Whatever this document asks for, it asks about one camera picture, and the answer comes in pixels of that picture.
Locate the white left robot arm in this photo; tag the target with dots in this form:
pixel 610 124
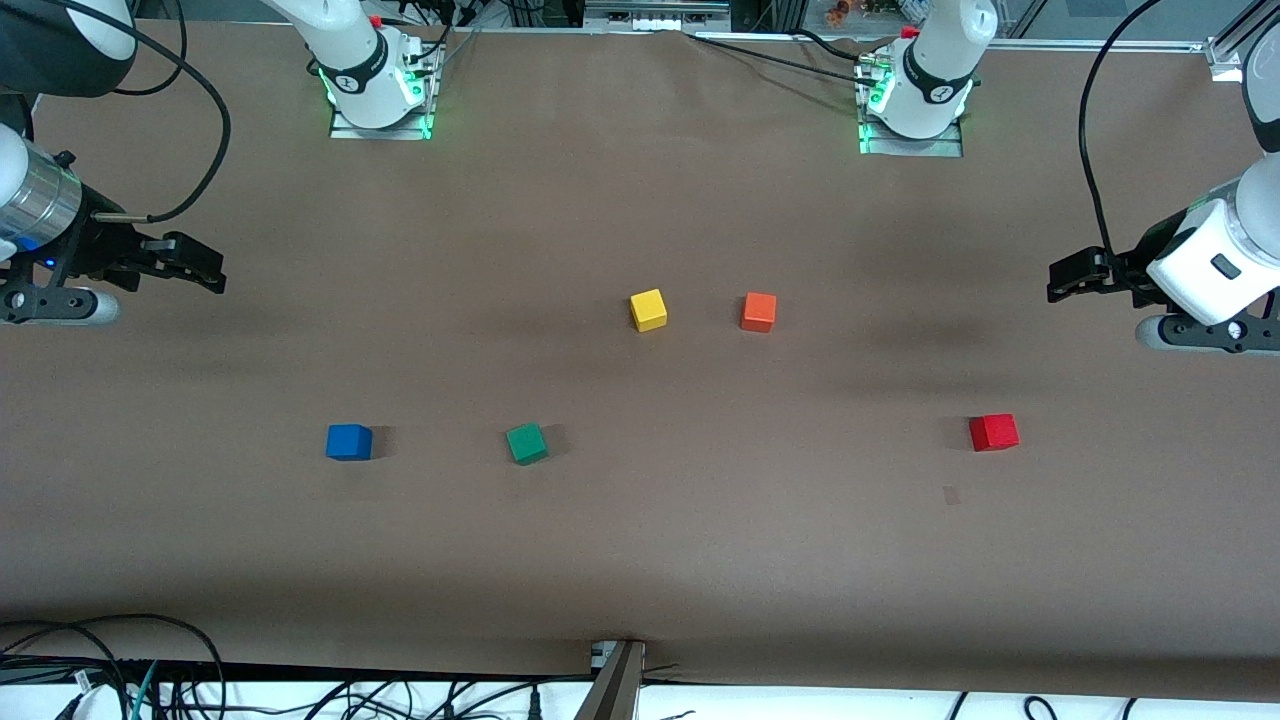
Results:
pixel 935 70

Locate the aluminium profile bracket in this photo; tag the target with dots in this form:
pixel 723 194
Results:
pixel 612 685

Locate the brown paper table cover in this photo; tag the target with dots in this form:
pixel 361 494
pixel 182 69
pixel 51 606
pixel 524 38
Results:
pixel 700 550

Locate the red wooden block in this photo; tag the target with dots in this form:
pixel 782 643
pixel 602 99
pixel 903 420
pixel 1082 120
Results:
pixel 994 433

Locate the orange wooden block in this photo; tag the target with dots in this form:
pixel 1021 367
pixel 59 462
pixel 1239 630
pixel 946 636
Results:
pixel 758 313

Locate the yellow wooden block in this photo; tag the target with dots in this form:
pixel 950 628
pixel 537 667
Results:
pixel 649 311

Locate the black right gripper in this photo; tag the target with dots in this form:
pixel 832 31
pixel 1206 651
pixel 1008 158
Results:
pixel 93 246

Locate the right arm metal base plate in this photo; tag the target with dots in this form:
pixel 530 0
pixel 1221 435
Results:
pixel 345 132

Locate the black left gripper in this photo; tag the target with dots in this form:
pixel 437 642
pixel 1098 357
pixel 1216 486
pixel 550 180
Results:
pixel 1128 270

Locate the blue wooden block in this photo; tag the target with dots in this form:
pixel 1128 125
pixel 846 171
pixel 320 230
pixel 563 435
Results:
pixel 348 443

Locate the aluminium frame corner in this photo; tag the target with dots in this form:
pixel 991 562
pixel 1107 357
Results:
pixel 1225 55

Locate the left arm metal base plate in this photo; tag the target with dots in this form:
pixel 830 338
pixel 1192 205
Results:
pixel 950 148

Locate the green wooden block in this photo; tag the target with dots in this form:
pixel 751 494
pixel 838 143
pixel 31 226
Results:
pixel 526 444

